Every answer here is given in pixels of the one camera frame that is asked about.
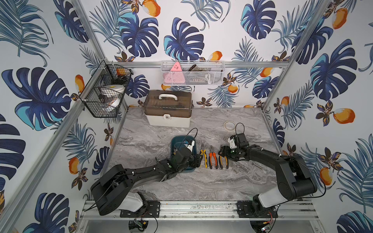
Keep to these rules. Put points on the white brown toolbox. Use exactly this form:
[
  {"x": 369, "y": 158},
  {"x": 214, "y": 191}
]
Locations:
[{"x": 168, "y": 108}]

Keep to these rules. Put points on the yellow black combination pliers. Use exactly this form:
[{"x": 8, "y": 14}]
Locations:
[{"x": 203, "y": 156}]

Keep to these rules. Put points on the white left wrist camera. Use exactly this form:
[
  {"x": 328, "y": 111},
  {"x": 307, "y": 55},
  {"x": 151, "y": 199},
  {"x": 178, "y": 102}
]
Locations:
[{"x": 190, "y": 144}]

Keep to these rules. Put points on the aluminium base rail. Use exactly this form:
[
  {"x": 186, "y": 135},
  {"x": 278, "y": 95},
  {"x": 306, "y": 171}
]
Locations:
[{"x": 207, "y": 210}]

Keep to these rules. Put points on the white mesh wall basket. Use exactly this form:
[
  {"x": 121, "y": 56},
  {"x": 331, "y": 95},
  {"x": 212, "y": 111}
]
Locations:
[{"x": 198, "y": 72}]

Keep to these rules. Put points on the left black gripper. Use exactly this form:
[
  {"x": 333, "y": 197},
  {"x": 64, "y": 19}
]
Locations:
[{"x": 196, "y": 158}]

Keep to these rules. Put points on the orange long nose pliers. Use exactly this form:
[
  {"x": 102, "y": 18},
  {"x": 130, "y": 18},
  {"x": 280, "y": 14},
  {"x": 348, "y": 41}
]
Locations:
[{"x": 213, "y": 162}]

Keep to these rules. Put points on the pink triangle card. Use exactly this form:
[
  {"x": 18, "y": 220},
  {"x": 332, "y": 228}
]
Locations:
[{"x": 175, "y": 75}]

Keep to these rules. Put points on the white bowl in basket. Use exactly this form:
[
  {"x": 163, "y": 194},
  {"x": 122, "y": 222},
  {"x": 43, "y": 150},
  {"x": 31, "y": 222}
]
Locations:
[{"x": 110, "y": 96}]

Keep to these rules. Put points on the teal plastic storage tray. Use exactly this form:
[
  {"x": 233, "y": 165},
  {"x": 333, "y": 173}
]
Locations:
[{"x": 181, "y": 158}]

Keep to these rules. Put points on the orange black cutting pliers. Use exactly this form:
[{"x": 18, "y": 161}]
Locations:
[{"x": 223, "y": 162}]

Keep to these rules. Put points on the black wire basket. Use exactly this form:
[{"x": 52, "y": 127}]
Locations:
[{"x": 105, "y": 74}]

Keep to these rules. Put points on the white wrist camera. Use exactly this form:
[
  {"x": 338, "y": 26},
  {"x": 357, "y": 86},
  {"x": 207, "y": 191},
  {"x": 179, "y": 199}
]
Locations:
[
  {"x": 190, "y": 144},
  {"x": 232, "y": 143}
]

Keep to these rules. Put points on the masking tape roll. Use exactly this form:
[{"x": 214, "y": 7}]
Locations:
[{"x": 229, "y": 125}]

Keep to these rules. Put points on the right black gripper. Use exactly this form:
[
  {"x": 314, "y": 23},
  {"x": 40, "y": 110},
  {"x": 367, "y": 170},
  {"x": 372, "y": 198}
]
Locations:
[{"x": 224, "y": 152}]

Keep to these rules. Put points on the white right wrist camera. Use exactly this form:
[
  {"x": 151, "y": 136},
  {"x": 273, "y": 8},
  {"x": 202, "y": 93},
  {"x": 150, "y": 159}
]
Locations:
[{"x": 232, "y": 143}]

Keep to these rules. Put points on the small yellow black pliers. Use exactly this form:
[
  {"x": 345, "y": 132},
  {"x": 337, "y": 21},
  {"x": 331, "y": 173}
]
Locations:
[{"x": 175, "y": 149}]

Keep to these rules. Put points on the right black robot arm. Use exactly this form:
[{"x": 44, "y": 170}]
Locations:
[{"x": 293, "y": 178}]

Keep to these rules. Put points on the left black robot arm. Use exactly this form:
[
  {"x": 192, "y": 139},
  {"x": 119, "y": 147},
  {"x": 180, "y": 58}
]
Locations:
[{"x": 113, "y": 187}]

